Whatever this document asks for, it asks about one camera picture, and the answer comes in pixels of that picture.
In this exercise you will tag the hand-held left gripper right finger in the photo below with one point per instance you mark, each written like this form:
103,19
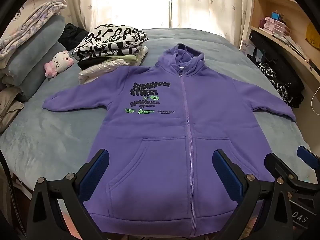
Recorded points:
226,175

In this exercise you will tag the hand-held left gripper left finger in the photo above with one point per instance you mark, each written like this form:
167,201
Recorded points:
96,170

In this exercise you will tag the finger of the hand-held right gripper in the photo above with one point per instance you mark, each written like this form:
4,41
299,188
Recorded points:
273,163
306,155

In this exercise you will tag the purple zip hoodie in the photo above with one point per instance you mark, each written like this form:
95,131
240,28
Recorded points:
155,135

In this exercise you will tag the blue-grey fleece blanket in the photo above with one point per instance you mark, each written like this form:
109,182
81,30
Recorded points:
62,135

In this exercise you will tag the black white patterned cloth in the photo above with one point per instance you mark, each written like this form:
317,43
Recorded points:
266,72

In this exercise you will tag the black garment at bedside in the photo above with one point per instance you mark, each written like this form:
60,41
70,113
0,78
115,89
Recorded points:
282,62

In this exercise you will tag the white puffy folded jacket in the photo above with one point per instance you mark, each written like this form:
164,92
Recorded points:
100,70

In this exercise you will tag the beige cloth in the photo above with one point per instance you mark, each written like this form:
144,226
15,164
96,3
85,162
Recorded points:
10,107

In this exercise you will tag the grey-blue pillow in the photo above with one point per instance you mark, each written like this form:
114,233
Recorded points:
37,80

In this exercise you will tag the stack of papers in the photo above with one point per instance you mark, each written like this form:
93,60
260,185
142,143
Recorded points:
295,46

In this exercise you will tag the white cat plush toy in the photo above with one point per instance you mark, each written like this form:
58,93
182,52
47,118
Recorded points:
60,61

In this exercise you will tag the yellow cloth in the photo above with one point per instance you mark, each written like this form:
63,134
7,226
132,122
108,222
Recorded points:
313,36

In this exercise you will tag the white printed box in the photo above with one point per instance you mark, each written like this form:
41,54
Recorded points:
247,47

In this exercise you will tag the light green folded garment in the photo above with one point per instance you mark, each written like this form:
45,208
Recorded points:
138,55

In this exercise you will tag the black white printed folded garment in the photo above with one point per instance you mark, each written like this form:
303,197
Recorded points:
110,42

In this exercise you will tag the pink drawer boxes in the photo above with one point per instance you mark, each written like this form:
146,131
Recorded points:
275,25

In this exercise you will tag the folded grey blanket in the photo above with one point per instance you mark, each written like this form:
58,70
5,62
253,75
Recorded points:
37,40

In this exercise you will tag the wooden shelf unit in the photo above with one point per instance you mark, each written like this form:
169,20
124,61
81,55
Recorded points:
265,12

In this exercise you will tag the purple floral quilt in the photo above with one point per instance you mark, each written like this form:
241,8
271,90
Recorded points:
32,20

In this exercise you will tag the white floral curtain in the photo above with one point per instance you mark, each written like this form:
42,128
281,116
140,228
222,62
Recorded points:
212,5

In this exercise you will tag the round black white wall sticker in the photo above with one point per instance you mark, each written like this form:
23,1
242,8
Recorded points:
16,13

